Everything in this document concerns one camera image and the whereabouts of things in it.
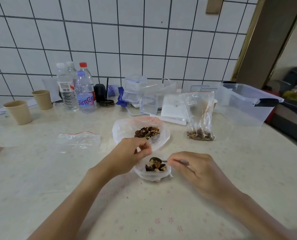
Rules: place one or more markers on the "person's right hand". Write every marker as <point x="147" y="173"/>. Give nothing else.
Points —
<point x="203" y="174"/>

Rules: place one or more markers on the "person's left hand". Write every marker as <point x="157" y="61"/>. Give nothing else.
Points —
<point x="123" y="157"/>

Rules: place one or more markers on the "person's left thumb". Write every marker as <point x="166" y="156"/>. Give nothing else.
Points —
<point x="144" y="153"/>

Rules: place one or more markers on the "person's right thumb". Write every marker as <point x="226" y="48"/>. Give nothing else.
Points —
<point x="183" y="166"/>

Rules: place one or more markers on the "metal spoon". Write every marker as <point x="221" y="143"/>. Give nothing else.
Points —
<point x="156" y="159"/>

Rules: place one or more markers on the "small clear bag of nuts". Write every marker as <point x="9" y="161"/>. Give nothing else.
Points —
<point x="143" y="175"/>

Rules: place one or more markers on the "person's right forearm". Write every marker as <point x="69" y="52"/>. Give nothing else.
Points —
<point x="260" y="217"/>

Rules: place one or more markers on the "person's left forearm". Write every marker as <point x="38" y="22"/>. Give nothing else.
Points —
<point x="73" y="204"/>

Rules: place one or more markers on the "mixed nuts in small bag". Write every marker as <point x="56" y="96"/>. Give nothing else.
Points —
<point x="158" y="167"/>

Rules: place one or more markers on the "pile of mixed nuts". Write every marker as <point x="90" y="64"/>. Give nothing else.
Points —
<point x="147" y="132"/>

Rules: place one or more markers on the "wide open clear plastic bag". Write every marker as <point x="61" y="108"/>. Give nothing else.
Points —
<point x="121" y="132"/>

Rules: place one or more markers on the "clear container lid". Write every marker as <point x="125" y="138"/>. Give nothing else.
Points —
<point x="149" y="104"/>

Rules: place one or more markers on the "white flat box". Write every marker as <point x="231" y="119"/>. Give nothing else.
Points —
<point x="172" y="109"/>

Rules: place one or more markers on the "upright zip bag with nuts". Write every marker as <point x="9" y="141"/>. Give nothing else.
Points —
<point x="198" y="112"/>

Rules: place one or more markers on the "empty flat zip bag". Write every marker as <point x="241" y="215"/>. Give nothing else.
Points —
<point x="78" y="142"/>

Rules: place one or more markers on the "blue snack wrapper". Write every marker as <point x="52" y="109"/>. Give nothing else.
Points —
<point x="113" y="91"/>

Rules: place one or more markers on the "clear lidded food container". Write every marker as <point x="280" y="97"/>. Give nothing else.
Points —
<point x="134" y="83"/>

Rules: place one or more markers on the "black cylindrical container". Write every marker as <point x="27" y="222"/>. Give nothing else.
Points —
<point x="100" y="92"/>

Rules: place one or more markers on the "blue label water bottle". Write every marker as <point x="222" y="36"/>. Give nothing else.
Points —
<point x="84" y="97"/>

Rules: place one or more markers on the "large clear storage box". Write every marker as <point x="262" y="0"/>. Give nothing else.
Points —
<point x="243" y="104"/>

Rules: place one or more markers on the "white cap water bottle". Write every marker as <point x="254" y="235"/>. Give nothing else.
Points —
<point x="71" y="68"/>
<point x="67" y="94"/>

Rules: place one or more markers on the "red cap water bottle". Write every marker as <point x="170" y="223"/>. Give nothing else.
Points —
<point x="87" y="69"/>

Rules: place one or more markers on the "brown paper cup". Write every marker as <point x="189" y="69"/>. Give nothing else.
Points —
<point x="43" y="99"/>
<point x="18" y="113"/>

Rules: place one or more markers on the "grey sofa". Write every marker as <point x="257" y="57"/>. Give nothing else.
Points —
<point x="292" y="117"/>

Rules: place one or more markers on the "white papers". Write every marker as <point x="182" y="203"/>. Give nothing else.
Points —
<point x="31" y="103"/>

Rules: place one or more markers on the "brown door frame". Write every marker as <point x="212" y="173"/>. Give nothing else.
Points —
<point x="263" y="39"/>

